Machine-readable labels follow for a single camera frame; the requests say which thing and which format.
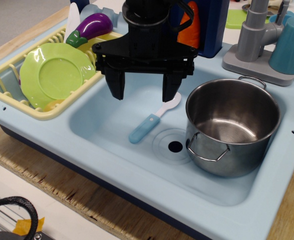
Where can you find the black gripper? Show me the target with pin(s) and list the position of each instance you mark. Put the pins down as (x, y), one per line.
(147, 49)

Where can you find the blue handled white spoon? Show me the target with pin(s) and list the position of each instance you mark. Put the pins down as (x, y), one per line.
(152, 120)

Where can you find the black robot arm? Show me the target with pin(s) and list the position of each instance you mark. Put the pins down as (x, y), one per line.
(151, 11)

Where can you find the stainless steel pot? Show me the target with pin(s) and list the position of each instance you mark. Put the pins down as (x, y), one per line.
(230, 124)

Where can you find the light blue toy sink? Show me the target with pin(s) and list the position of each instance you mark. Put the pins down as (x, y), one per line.
(91, 136)

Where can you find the orange toy carrot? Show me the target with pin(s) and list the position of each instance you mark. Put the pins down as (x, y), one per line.
(191, 35)

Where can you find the purple toy eggplant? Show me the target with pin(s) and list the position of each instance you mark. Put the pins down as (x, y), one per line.
(95, 25)

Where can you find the white plastic knife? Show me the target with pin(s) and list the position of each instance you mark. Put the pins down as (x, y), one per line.
(73, 20)

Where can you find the green plastic plate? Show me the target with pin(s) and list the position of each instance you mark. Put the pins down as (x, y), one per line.
(52, 71)

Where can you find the grey toy faucet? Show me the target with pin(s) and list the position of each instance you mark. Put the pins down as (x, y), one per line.
(248, 57)

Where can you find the green cutting board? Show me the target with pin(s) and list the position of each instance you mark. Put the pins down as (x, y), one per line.
(235, 18)

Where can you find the yellow dish rack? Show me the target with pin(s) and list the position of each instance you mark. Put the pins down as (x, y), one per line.
(10, 90)

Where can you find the teal plastic cup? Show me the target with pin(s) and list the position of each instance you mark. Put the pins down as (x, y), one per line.
(282, 59)

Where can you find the yellow masking tape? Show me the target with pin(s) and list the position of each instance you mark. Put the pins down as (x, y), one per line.
(22, 227)

